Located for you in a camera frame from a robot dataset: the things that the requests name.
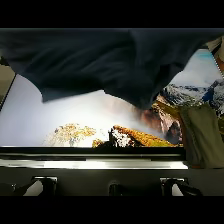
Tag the olive green garment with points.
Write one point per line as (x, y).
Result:
(201, 136)

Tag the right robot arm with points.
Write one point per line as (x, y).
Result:
(180, 188)

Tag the dark navy T-shirt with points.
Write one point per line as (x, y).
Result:
(110, 56)

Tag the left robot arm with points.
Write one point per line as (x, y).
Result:
(36, 188)

